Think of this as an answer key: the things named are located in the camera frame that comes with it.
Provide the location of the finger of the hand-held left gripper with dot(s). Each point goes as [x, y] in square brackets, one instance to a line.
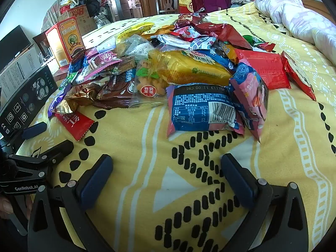
[59, 149]
[34, 131]

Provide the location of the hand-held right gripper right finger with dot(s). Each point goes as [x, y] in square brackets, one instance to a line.
[236, 182]

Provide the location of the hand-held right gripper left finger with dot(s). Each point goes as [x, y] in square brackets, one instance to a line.
[95, 182]

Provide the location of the pile of snack packets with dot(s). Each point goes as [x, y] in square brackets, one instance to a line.
[183, 68]

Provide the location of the person's left hand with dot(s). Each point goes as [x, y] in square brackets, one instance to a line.
[5, 204]

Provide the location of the long red wrapper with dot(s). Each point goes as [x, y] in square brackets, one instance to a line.
[73, 122]

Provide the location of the black and white box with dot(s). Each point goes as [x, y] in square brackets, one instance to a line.
[26, 97]

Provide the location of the black television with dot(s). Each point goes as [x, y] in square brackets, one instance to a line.
[13, 42]

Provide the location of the tall orange box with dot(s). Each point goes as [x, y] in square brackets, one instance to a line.
[65, 42]

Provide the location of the cardboard box with red dots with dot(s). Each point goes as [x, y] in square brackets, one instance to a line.
[88, 26]

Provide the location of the cardboard box with red lettering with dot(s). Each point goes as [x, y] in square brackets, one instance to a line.
[77, 13]

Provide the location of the white plastic bag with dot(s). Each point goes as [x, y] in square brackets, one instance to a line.
[69, 1]

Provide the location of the black bag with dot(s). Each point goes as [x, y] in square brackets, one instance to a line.
[92, 6]

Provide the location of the pink floral quilt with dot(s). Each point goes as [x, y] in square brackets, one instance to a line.
[296, 18]

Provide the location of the wooden chair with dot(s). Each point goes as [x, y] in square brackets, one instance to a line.
[164, 2]

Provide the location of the red gift box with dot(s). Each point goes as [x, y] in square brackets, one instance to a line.
[187, 5]

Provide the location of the wooden headboard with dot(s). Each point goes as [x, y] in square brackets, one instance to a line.
[315, 5]

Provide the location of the dark wooden frame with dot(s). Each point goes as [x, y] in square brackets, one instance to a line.
[40, 42]

